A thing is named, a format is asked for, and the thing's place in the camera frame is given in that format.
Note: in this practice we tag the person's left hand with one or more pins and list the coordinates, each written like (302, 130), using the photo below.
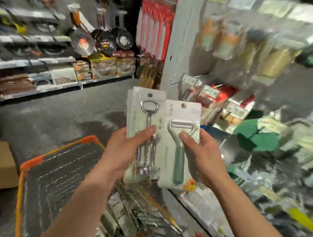
(122, 156)

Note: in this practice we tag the metal corkscrew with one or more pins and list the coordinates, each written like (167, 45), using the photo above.
(134, 102)

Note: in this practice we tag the background cookware shelf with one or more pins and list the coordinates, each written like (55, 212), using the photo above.
(49, 61)

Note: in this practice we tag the black frying pan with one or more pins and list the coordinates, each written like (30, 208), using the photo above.
(105, 44)
(123, 39)
(82, 43)

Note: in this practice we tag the red hanging packets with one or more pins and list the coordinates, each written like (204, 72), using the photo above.
(156, 29)

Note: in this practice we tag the large open cardboard box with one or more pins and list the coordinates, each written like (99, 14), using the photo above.
(7, 166)

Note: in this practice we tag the kitchen tools display rack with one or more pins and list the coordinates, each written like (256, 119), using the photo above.
(178, 29)

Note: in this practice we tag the person's right hand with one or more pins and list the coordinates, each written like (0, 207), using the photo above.
(208, 163)

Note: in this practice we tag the person's left forearm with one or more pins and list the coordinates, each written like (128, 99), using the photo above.
(83, 210)

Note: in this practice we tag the person's right forearm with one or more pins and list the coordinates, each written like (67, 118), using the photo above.
(244, 210)

